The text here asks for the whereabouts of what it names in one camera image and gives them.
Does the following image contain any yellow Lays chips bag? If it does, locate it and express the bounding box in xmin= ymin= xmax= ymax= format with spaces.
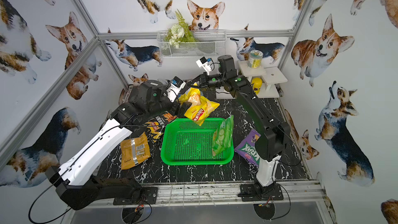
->
xmin=179 ymin=88 xmax=220 ymax=126

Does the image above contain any black Lays chips bag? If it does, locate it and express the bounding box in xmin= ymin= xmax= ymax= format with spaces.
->
xmin=144 ymin=112 xmax=177 ymax=143

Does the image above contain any green cucumber chips bag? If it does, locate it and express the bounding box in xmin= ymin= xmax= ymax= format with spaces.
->
xmin=212 ymin=115 xmax=234 ymax=157

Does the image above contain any orange chips bag silver stripe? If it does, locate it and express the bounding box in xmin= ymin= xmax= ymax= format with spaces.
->
xmin=120 ymin=132 xmax=151 ymax=170

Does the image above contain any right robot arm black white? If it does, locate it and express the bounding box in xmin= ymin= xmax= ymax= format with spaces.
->
xmin=186 ymin=55 xmax=290 ymax=202

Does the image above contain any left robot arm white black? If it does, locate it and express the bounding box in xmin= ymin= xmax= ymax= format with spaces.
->
xmin=46 ymin=77 xmax=191 ymax=210

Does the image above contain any green plastic basket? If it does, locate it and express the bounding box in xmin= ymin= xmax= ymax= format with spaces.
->
xmin=161 ymin=118 xmax=234 ymax=166

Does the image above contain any yellow canister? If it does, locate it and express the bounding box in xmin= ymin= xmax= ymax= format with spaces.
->
xmin=251 ymin=77 xmax=263 ymax=95

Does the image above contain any white tiered display shelf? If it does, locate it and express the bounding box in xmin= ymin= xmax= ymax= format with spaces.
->
xmin=215 ymin=60 xmax=288 ymax=100

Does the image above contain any green and white artificial plant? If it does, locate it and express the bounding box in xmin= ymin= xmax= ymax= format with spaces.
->
xmin=164 ymin=9 xmax=197 ymax=49

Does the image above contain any purple Krax snack bag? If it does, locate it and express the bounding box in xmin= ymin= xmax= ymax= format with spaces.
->
xmin=234 ymin=129 xmax=261 ymax=167

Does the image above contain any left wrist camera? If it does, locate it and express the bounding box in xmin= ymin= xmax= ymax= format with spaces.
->
xmin=166 ymin=76 xmax=186 ymax=103

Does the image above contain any white wire wall basket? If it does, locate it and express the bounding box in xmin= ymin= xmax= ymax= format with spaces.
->
xmin=157 ymin=31 xmax=227 ymax=58

